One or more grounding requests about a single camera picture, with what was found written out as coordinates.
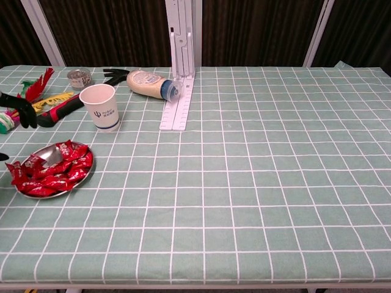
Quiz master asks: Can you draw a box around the round metal plate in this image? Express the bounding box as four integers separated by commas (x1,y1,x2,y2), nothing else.
14,142,95,200

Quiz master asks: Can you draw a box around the dark brown curtain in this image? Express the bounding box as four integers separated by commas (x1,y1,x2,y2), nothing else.
39,0,172,68
201,0,324,68
311,0,391,77
0,0,51,70

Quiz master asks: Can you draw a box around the green checked tablecloth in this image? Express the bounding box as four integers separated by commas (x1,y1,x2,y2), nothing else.
0,60,391,285

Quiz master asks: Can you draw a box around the colourful feather shuttlecock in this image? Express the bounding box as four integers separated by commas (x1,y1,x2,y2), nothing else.
0,67,75,136

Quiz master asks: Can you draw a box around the red black claw hammer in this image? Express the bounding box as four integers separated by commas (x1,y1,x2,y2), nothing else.
35,68,131,128

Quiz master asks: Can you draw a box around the white partition post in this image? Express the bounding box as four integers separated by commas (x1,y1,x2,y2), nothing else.
302,0,335,68
164,0,203,68
20,0,67,67

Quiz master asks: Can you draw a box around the white paper cup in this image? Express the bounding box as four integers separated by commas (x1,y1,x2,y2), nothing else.
78,84,120,132

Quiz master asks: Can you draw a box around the mayonnaise squeeze bottle blue cap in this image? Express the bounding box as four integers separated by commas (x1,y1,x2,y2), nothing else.
126,70,184,101

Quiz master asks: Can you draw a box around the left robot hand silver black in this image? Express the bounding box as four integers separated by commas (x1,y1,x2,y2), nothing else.
0,90,38,162

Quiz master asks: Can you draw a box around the small clear jar of clips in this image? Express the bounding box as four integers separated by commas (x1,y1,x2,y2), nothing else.
67,68,93,90

